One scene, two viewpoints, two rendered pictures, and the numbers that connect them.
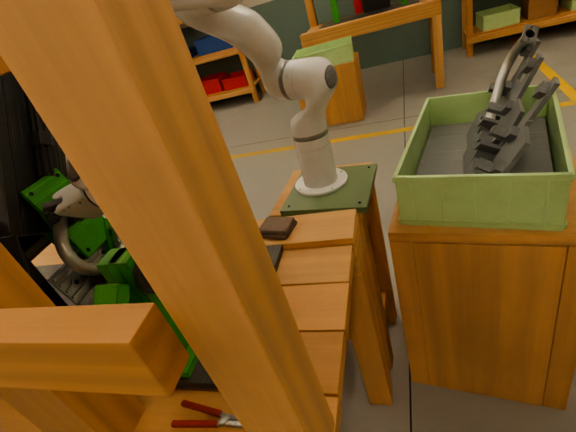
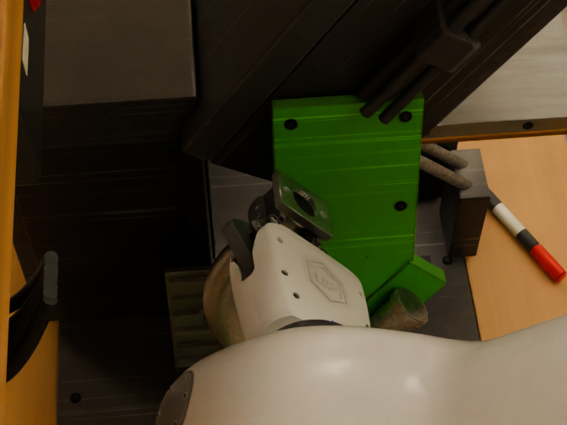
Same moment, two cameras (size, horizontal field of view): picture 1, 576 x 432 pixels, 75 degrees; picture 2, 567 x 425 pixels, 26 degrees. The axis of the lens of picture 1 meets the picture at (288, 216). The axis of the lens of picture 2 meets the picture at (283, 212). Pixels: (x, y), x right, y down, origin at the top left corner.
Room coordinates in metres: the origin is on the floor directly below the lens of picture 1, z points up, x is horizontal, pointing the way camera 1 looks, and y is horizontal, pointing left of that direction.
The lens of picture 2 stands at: (0.58, 0.03, 1.99)
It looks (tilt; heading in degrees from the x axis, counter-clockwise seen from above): 56 degrees down; 63
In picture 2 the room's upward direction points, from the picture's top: straight up
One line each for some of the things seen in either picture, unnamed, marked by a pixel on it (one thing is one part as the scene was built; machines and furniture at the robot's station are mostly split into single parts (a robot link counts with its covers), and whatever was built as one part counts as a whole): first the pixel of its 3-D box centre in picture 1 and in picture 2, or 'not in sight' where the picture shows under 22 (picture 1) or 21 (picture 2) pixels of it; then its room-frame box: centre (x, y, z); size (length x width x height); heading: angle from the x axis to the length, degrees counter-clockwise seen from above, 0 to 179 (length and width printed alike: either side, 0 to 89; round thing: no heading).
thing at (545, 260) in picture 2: not in sight; (521, 234); (1.12, 0.55, 0.91); 0.13 x 0.02 x 0.02; 96
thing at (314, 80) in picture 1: (310, 98); not in sight; (1.16, -0.18, 1.17); 0.19 x 0.12 x 0.24; 45
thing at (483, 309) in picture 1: (482, 258); not in sight; (1.04, -0.67, 0.39); 0.68 x 0.52 x 0.79; 148
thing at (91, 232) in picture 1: (62, 214); (341, 173); (0.89, 0.54, 1.17); 0.13 x 0.12 x 0.20; 68
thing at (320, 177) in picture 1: (315, 159); not in sight; (1.18, -0.15, 0.96); 0.19 x 0.19 x 0.18
